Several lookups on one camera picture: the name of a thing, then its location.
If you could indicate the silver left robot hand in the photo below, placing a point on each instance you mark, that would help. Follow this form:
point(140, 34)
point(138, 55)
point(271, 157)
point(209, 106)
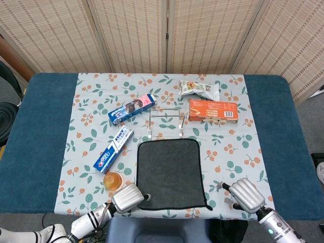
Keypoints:
point(126, 198)

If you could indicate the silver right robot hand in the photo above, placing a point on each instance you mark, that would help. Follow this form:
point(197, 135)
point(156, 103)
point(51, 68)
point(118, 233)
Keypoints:
point(246, 195)

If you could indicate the grey and blue cloth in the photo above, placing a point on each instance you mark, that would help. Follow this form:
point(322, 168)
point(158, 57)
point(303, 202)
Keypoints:
point(169, 172)

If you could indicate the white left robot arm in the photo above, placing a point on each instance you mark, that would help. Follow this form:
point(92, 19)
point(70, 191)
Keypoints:
point(86, 222)

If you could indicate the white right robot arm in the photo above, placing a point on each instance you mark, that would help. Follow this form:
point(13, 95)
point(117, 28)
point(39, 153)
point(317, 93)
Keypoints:
point(276, 225)

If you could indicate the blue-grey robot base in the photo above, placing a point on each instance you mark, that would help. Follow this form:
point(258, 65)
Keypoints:
point(157, 227)

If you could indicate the orange jelly cup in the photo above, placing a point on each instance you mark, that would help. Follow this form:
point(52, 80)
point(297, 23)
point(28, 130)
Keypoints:
point(113, 180)

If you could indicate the floral print tablecloth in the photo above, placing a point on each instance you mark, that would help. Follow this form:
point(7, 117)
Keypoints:
point(227, 164)

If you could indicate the black bag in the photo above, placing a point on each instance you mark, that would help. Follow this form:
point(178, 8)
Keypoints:
point(227, 230)

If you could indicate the blue silver toothpaste box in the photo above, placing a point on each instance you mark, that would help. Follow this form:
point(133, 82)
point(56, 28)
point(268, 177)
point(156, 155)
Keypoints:
point(112, 150)

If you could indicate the white shoe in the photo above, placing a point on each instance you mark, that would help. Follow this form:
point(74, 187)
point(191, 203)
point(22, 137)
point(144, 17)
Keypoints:
point(321, 173)

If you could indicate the black box on floor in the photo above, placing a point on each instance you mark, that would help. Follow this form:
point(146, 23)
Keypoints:
point(316, 157)

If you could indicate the blue pink cookie box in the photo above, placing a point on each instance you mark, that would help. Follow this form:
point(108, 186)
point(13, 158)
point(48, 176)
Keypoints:
point(131, 108)

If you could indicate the orange cracker box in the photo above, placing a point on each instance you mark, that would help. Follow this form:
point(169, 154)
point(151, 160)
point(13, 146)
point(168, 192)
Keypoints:
point(212, 110)

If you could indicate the white snack bag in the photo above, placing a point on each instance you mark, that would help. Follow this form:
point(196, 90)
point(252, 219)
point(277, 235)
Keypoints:
point(197, 88)

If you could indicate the teal table cover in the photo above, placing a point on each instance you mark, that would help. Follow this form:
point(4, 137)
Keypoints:
point(38, 114)

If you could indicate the white screen foot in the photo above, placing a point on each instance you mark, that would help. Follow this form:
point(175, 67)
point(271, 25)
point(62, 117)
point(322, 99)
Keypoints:
point(318, 91)

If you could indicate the black chair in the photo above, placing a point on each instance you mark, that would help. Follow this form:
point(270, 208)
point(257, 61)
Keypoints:
point(6, 116)

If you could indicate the bamboo folding screen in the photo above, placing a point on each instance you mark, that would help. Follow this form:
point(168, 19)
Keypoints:
point(126, 33)

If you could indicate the brown wooden board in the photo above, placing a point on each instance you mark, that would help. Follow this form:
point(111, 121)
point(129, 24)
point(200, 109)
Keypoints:
point(12, 58)

